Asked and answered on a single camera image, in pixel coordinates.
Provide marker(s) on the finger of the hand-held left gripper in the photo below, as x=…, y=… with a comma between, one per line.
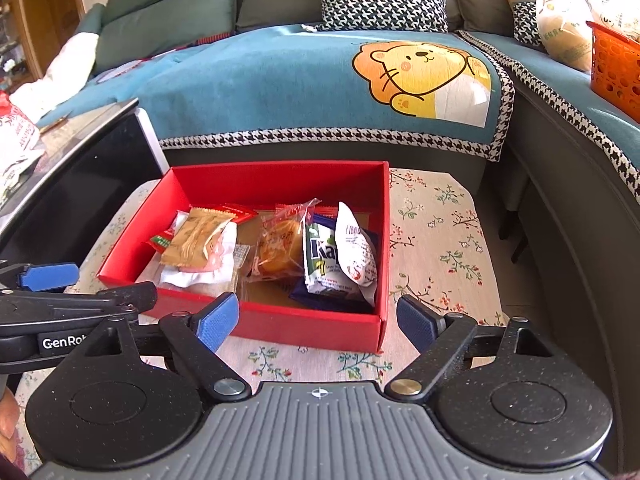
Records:
x=100, y=301
x=50, y=276

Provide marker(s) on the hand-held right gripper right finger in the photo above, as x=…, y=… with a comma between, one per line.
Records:
x=420, y=321

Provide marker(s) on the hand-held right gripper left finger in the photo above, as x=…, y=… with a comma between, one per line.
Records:
x=217, y=320

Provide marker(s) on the white round bun packet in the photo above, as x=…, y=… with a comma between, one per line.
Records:
x=200, y=275

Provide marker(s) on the clear white snack packet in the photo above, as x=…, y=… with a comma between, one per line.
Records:
x=243, y=260

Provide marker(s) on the red cardboard box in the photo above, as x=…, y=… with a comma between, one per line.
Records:
x=300, y=327

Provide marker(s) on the tan biscuit packet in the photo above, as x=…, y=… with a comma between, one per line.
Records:
x=195, y=237

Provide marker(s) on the round golden cake packet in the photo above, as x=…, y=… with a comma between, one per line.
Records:
x=280, y=250

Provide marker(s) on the white barcode snack packet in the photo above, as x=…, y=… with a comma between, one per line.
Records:
x=352, y=245

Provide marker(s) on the purple wafer biscuit packet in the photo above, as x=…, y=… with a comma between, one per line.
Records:
x=320, y=300

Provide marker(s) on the red spicy strip packet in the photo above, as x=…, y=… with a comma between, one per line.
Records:
x=240, y=212

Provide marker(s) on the green white wafer packet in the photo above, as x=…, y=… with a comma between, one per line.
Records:
x=320, y=265

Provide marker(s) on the person's left hand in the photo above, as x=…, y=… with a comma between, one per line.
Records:
x=9, y=420

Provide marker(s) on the black glossy coffee table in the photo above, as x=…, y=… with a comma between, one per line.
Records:
x=90, y=185

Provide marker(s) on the beige paper wrapper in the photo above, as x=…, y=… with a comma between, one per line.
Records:
x=17, y=175

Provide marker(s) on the white red print plastic bag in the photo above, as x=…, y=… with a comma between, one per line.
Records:
x=15, y=135

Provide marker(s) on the cream cloth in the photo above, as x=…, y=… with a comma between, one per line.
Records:
x=65, y=70

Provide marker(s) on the teal lion print sofa cover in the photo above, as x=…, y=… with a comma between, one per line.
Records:
x=275, y=85

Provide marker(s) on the teal houndstooth border sofa cover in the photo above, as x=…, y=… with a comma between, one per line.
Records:
x=560, y=105

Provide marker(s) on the grey green sofa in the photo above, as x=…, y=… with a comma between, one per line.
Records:
x=165, y=20

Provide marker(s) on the orange plastic basket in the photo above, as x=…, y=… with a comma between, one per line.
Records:
x=617, y=70

